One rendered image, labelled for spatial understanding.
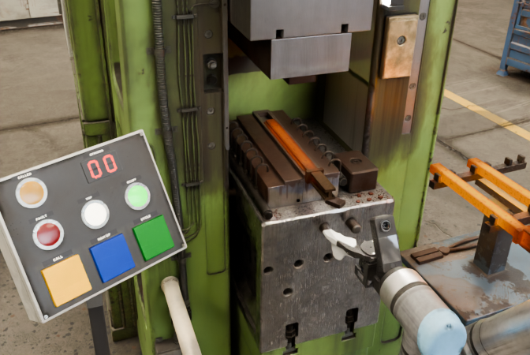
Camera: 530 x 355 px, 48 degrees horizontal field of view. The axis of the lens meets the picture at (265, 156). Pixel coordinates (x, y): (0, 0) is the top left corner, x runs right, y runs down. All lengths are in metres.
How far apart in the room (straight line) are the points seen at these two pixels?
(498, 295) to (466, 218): 1.66
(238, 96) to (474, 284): 0.89
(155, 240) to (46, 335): 1.38
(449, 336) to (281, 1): 0.75
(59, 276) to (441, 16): 1.17
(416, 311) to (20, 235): 0.74
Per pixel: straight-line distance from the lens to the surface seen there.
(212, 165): 1.58
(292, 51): 1.36
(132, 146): 1.28
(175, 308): 1.66
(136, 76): 1.43
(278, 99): 1.95
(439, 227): 3.20
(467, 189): 1.56
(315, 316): 1.75
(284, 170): 1.55
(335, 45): 1.40
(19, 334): 2.65
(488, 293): 1.69
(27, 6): 6.58
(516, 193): 1.61
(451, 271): 1.72
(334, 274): 1.67
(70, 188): 1.22
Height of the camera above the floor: 1.76
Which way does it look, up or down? 28 degrees down
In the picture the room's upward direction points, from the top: 1 degrees clockwise
